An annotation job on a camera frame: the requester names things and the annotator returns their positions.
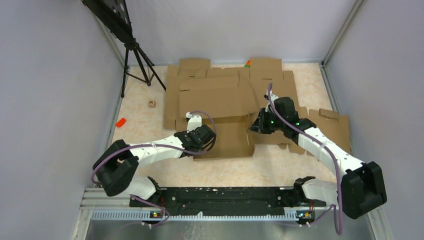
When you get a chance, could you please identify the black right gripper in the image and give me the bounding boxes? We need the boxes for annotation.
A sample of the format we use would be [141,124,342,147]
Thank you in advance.
[249,108,285,135]

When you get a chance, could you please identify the brown cardboard box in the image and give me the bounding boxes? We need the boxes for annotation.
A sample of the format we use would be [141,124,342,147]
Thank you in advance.
[177,75,259,160]

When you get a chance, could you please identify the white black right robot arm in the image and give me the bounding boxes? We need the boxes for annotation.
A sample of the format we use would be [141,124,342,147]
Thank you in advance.
[250,93,387,219]

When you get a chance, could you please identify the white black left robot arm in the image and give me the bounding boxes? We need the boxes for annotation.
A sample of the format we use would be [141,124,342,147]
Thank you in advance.
[91,124,217,207]

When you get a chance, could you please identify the flat cardboard sheet pile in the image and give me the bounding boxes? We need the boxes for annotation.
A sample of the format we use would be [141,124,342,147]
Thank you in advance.
[163,57,299,130]

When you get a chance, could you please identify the small wooden letter cube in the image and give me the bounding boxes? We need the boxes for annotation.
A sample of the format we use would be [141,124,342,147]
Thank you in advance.
[147,100,157,108]

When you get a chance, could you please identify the orange green toy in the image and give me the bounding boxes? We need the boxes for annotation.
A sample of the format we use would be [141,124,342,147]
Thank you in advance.
[244,60,251,68]

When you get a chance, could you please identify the small orange block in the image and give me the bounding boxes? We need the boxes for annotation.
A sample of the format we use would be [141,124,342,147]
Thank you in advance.
[115,117,127,128]

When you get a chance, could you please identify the black tripod music stand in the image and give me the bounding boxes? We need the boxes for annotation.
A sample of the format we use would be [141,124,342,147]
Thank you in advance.
[82,0,167,98]

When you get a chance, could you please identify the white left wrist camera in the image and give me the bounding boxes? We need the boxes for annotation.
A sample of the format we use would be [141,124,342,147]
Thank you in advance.
[186,111,202,133]

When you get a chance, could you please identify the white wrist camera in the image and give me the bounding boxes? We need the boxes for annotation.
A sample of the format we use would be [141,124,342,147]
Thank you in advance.
[263,93,275,113]
[186,111,202,133]

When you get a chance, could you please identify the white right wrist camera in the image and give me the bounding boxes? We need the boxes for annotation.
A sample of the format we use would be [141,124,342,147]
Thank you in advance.
[263,93,275,113]

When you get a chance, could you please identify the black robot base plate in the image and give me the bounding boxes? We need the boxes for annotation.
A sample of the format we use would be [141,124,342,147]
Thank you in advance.
[148,186,326,217]

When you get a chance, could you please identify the white slotted cable duct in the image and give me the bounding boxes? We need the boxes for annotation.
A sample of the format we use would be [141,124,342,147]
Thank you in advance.
[91,209,313,222]

